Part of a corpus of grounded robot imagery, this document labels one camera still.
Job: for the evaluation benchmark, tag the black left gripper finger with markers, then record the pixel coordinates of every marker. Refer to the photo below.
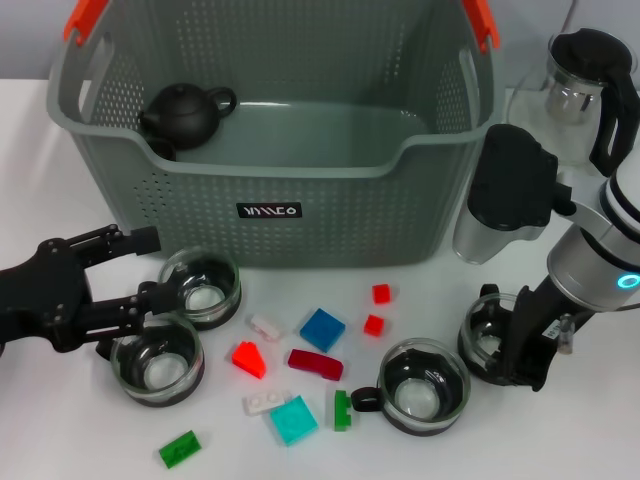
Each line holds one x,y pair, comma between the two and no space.
120,242
125,310

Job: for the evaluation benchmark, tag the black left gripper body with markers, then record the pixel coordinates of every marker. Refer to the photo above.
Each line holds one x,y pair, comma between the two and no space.
45,295

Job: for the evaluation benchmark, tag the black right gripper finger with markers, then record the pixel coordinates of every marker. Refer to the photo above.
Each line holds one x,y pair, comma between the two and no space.
535,375
506,367

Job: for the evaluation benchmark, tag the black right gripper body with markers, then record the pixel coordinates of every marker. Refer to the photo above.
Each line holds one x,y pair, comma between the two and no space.
540,320

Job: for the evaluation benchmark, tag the glass teacup with black base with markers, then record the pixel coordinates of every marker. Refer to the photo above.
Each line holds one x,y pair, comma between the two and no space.
477,330
420,405
212,300
160,372

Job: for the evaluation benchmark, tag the grey perforated storage bin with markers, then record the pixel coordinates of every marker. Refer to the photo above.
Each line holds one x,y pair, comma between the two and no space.
325,225

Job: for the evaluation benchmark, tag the silver gripper side knob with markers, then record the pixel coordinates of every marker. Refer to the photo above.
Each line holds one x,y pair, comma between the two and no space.
566,336

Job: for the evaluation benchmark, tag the red sloped brick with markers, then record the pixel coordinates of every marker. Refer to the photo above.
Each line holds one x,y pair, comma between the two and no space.
249,359

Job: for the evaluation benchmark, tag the small red cube brick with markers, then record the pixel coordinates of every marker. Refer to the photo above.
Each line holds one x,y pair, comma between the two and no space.
381,294
374,325

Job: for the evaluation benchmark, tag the black ceramic teapot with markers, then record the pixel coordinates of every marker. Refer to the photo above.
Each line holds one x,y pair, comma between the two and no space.
182,115

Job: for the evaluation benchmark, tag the white oblong brick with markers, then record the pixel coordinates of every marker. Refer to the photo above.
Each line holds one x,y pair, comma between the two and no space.
267,327

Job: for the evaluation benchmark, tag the green rectangular brick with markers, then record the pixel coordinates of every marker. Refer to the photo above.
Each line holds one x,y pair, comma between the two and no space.
180,449

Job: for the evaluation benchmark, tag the white flat plate brick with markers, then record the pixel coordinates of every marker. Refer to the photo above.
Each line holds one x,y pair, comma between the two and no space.
262,402

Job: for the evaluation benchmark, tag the green notched brick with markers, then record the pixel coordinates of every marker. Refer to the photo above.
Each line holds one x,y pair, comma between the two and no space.
342,411

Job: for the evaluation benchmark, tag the blue square brick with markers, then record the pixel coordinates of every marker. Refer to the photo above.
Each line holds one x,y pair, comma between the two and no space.
322,330

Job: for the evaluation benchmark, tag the dark red curved brick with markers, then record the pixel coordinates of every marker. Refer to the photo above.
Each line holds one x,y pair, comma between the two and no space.
315,364

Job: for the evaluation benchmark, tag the cyan square brick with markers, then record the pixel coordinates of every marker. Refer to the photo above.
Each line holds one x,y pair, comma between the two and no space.
294,420

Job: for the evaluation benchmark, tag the glass pitcher with black lid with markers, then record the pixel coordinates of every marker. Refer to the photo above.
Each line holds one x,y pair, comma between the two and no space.
590,55

